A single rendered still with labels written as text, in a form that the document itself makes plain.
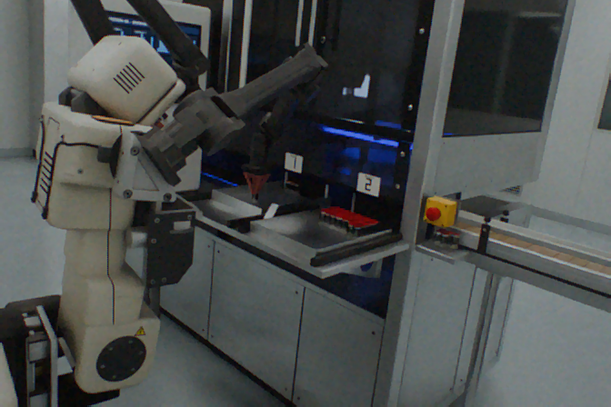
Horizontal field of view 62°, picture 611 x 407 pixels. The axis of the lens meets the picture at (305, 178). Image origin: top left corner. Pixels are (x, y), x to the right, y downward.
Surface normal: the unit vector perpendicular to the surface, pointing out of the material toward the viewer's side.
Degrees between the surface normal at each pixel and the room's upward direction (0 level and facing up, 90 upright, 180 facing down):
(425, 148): 90
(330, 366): 90
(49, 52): 90
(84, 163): 90
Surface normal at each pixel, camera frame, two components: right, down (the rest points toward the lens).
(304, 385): -0.68, 0.09
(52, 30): 0.72, 0.22
